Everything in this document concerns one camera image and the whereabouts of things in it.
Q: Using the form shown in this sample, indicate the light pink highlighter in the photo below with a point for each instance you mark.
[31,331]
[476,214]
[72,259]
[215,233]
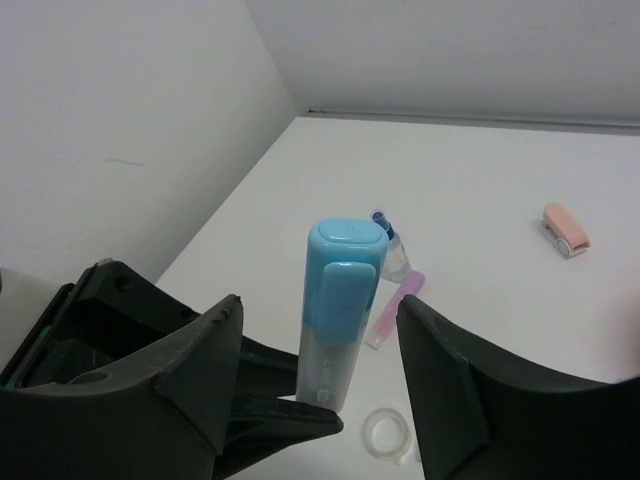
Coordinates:
[385,324]

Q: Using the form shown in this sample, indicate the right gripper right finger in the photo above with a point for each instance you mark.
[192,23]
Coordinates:
[482,412]

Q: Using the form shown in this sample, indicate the aluminium frame rail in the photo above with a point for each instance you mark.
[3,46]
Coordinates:
[513,123]

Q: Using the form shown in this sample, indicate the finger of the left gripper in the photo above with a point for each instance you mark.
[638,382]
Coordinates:
[265,418]

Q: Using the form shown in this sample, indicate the clear tape roll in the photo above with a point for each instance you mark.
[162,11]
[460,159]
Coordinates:
[386,435]

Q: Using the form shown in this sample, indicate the pink mini stapler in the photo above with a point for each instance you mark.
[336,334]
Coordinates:
[564,231]

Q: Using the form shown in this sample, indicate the small blue-capped clear bottle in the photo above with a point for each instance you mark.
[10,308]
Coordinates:
[396,265]

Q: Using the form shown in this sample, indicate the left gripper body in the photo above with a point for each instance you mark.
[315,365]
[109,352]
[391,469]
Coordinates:
[108,314]

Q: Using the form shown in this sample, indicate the light blue marker cap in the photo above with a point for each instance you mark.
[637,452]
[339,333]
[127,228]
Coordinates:
[343,266]

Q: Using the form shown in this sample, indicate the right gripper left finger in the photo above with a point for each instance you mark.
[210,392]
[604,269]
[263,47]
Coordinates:
[159,413]

